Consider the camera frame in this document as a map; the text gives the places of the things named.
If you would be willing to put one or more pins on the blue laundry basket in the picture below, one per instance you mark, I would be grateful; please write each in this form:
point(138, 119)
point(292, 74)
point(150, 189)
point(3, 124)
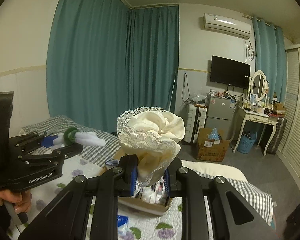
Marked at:
point(246, 142)

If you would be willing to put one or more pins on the white suitcase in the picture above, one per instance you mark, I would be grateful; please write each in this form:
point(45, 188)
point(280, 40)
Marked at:
point(195, 120)

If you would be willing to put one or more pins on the floral white quilt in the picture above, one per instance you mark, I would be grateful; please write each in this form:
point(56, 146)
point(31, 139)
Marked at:
point(91, 203)

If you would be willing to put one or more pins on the cardboard box on floor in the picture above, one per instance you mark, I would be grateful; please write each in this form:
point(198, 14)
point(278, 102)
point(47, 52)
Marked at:
point(211, 149)

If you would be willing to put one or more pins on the cream lace cloth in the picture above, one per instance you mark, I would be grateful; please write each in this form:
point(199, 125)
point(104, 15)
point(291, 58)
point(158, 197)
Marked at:
point(153, 135)

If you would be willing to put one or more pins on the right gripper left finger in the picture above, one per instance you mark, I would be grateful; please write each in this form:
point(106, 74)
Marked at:
point(86, 207)

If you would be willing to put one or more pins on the person left hand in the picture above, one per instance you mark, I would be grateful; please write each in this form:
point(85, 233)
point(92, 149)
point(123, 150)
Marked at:
point(21, 201)

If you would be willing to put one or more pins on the white louvered wardrobe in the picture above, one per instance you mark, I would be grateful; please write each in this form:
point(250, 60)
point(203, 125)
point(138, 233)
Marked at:
point(289, 147)

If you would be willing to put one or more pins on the white socks with green band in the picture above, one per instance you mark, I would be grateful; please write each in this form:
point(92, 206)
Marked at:
point(73, 135)

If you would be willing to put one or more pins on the open cardboard box on bed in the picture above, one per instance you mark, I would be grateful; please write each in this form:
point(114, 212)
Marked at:
point(136, 203)

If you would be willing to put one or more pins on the navy floral tissue paper pack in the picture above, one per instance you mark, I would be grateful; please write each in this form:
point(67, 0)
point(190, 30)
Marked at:
point(155, 194)

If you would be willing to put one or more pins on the white dressing table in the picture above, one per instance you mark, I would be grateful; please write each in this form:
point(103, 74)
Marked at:
point(255, 121)

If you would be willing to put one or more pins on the dark checkered suitcase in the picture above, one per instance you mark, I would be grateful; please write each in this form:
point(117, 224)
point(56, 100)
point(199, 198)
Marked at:
point(280, 128)

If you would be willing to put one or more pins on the grey mini fridge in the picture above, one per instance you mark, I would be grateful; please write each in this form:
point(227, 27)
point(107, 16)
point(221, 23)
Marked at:
point(220, 112)

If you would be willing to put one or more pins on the large teal curtain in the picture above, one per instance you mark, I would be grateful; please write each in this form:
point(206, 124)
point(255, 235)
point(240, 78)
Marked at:
point(104, 58)

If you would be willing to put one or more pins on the black wall television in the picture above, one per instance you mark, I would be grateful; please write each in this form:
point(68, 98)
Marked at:
point(229, 72)

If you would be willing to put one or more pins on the white air conditioner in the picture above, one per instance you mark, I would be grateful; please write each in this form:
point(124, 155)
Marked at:
point(227, 25)

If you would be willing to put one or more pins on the right teal curtain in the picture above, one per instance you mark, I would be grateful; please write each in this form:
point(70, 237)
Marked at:
point(271, 56)

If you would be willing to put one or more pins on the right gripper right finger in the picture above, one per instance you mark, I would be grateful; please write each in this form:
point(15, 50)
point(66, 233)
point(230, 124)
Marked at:
point(213, 208)

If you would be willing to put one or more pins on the white mop stick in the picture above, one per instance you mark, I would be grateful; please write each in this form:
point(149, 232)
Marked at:
point(171, 96)

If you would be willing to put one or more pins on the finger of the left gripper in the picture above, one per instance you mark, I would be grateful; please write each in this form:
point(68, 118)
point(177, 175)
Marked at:
point(31, 142)
point(57, 154)

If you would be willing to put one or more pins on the oval vanity mirror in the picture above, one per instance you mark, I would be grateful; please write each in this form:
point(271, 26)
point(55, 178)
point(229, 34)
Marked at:
point(258, 86)

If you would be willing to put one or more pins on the blue pocket tissue pack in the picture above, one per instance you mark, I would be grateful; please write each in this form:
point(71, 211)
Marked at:
point(122, 225)

